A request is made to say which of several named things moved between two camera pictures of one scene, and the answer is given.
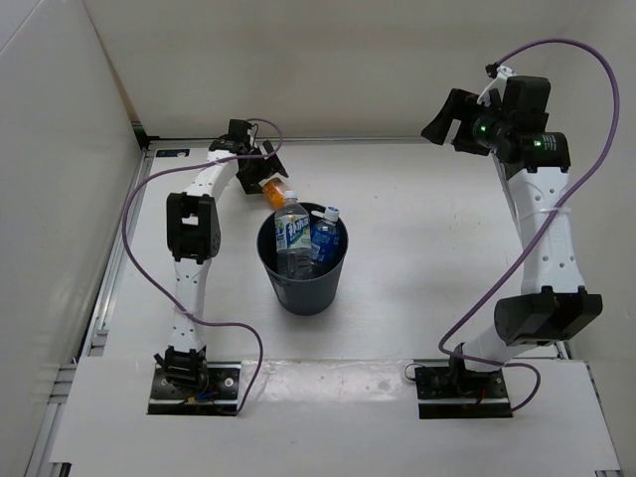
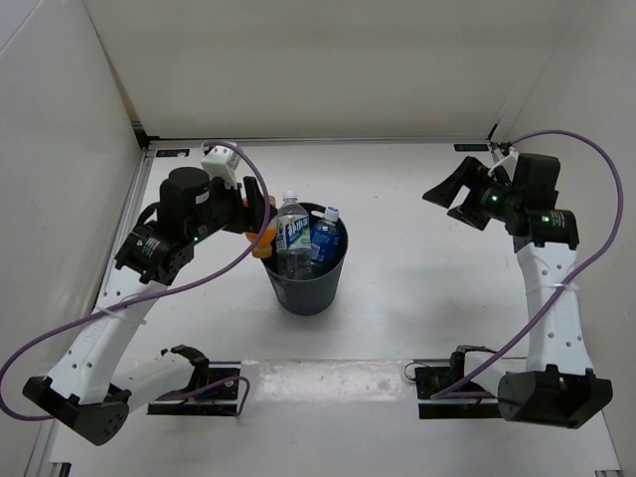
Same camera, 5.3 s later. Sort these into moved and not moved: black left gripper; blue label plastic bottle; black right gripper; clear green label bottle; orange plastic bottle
Moved: black right gripper; orange plastic bottle; black left gripper
Not moved: blue label plastic bottle; clear green label bottle
